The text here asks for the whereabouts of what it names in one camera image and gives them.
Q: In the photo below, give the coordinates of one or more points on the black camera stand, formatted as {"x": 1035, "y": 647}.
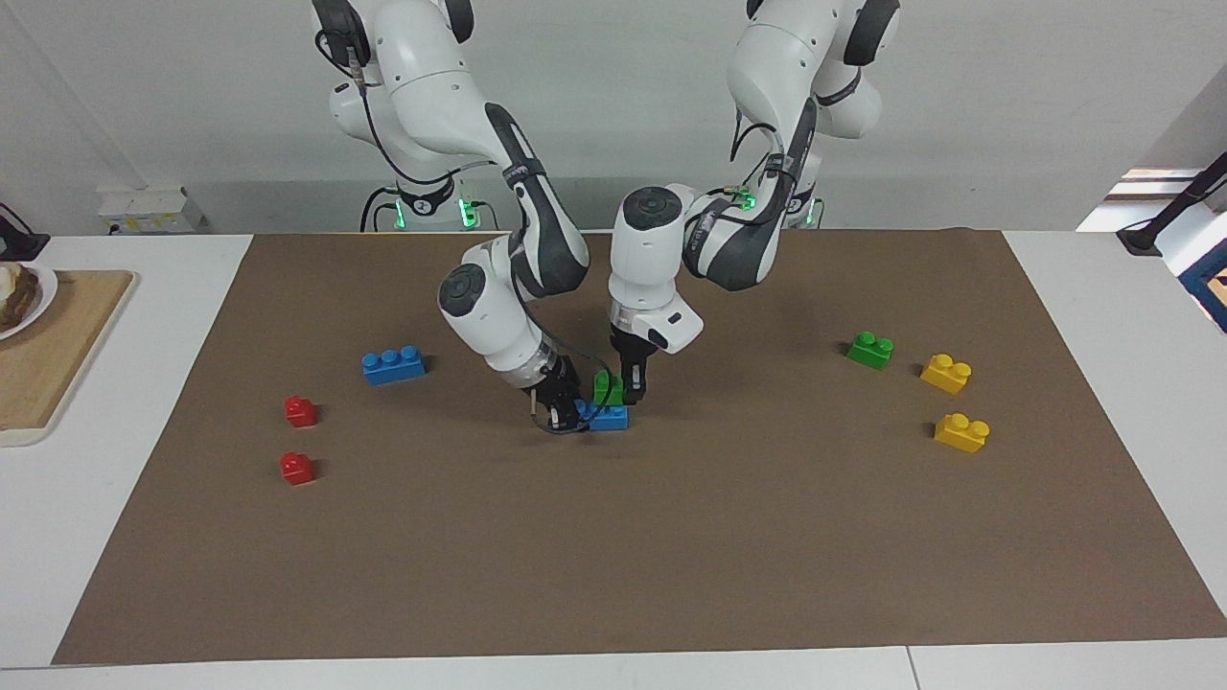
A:
{"x": 1184, "y": 199}

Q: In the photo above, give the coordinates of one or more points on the blue three-stud toy brick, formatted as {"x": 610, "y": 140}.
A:
{"x": 612, "y": 419}
{"x": 393, "y": 367}

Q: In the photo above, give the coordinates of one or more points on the yellow two-stud toy brick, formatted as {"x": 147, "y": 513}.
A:
{"x": 961, "y": 436}
{"x": 947, "y": 376}

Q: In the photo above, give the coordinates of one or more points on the black clamp mount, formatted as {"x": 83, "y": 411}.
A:
{"x": 19, "y": 240}

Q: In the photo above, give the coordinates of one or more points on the white plate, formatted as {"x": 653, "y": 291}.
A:
{"x": 45, "y": 295}

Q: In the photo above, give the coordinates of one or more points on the blue box with orange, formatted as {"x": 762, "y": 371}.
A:
{"x": 1204, "y": 280}

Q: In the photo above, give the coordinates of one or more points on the brown table mat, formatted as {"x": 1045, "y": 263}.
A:
{"x": 623, "y": 537}

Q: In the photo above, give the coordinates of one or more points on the wooden cutting board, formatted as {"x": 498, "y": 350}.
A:
{"x": 57, "y": 374}

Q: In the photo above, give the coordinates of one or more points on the brown bread slices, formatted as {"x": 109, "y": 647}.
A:
{"x": 14, "y": 297}

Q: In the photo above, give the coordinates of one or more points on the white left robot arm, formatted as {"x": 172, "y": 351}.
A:
{"x": 647, "y": 259}

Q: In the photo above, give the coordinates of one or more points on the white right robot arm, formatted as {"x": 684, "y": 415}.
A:
{"x": 489, "y": 316}

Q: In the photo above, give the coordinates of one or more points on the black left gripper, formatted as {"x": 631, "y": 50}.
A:
{"x": 635, "y": 347}

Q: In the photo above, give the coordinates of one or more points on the white power strip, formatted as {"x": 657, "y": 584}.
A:
{"x": 149, "y": 211}

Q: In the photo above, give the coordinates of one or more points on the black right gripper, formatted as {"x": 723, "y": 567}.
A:
{"x": 556, "y": 383}

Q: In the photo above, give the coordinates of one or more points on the green two-stud toy brick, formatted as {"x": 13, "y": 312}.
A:
{"x": 606, "y": 388}
{"x": 868, "y": 352}

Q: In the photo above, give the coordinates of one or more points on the small red toy brick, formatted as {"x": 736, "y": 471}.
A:
{"x": 297, "y": 470}
{"x": 300, "y": 413}

